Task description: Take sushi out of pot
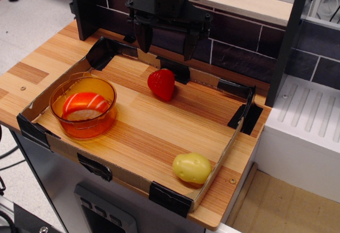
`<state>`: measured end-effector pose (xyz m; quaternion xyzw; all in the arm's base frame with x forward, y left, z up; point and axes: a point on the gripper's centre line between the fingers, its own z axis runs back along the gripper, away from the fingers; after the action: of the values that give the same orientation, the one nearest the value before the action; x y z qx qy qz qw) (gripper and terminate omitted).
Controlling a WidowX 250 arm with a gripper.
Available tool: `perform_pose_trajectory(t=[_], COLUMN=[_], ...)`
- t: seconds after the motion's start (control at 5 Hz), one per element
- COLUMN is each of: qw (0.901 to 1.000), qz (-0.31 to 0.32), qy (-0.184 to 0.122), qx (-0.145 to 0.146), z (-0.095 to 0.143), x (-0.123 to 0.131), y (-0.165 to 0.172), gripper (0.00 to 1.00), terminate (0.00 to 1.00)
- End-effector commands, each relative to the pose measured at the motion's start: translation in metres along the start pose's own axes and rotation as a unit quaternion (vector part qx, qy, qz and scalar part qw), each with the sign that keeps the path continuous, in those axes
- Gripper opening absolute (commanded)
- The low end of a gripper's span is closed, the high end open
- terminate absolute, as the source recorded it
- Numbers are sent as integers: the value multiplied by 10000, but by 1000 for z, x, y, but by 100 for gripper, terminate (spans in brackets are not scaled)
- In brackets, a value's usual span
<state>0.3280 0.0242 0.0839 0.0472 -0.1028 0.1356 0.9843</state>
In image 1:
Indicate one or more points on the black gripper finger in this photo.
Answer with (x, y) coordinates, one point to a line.
(190, 42)
(143, 34)

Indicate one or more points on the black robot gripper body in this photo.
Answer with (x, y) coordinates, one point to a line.
(179, 15)

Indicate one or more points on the orange salmon sushi toy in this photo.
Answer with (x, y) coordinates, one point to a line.
(84, 106)

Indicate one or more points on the orange transparent plastic pot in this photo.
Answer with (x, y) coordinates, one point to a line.
(78, 83)

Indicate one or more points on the cardboard fence with black tape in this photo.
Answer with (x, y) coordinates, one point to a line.
(207, 115)

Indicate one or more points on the red toy strawberry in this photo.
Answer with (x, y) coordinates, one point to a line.
(162, 83)

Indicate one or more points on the yellow toy potato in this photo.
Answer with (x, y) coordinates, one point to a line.
(192, 167)

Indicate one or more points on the white toy sink drainboard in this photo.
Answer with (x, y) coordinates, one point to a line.
(300, 141)

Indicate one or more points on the grey oven control panel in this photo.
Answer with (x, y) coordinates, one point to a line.
(101, 215)

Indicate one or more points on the dark grey vertical post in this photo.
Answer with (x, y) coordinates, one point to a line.
(278, 76)

